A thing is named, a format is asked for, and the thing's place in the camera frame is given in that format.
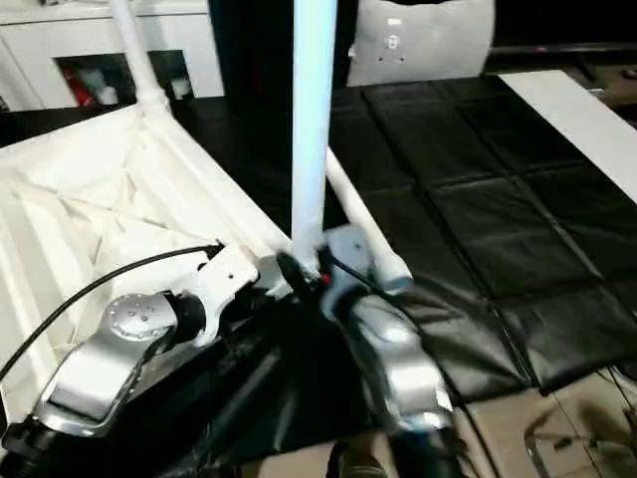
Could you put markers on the grey printed cushion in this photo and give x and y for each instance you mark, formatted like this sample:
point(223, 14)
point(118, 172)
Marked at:
point(423, 45)

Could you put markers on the white flat board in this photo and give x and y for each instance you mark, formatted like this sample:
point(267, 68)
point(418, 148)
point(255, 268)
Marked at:
point(572, 114)

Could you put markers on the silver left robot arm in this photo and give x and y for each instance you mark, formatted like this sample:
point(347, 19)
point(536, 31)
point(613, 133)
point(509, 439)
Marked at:
point(89, 378)

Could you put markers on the white glass-door cabinet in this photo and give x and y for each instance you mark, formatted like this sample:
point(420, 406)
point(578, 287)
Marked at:
point(74, 35)

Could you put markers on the small white jar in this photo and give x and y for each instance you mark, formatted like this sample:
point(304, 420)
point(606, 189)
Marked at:
point(107, 94)
point(181, 87)

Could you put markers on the black work mat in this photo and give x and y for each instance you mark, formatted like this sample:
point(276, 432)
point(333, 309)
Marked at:
point(497, 224)

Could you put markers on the red box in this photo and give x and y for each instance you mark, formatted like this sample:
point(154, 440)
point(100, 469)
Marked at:
point(82, 89)

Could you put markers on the white plastic table leg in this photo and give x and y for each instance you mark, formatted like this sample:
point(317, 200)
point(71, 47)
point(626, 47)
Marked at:
point(139, 60)
point(313, 149)
point(363, 214)

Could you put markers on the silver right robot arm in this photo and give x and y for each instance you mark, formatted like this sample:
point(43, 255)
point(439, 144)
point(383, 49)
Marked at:
point(398, 348)

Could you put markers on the black glossy low shelf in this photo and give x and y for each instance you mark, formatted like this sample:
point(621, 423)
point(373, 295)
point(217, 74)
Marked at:
point(562, 50)

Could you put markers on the white plastic table top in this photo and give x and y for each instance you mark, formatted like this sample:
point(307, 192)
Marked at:
point(99, 174)

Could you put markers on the grey metal tube frame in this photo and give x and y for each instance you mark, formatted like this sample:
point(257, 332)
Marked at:
point(537, 443)

